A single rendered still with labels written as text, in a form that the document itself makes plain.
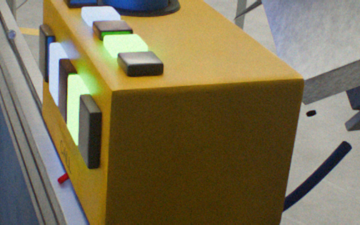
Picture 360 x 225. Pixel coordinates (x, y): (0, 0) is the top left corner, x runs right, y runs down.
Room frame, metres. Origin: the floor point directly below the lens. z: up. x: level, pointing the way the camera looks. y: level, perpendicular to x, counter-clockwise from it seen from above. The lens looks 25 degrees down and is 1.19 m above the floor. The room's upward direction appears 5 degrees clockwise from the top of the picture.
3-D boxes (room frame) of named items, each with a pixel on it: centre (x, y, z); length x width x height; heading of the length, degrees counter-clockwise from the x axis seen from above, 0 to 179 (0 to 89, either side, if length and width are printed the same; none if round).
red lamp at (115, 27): (0.35, 0.04, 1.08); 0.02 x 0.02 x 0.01; 23
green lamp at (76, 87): (0.32, 0.05, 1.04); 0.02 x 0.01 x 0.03; 23
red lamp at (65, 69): (0.34, 0.06, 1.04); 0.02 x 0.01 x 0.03; 23
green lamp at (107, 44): (0.33, 0.03, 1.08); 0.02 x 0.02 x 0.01; 23
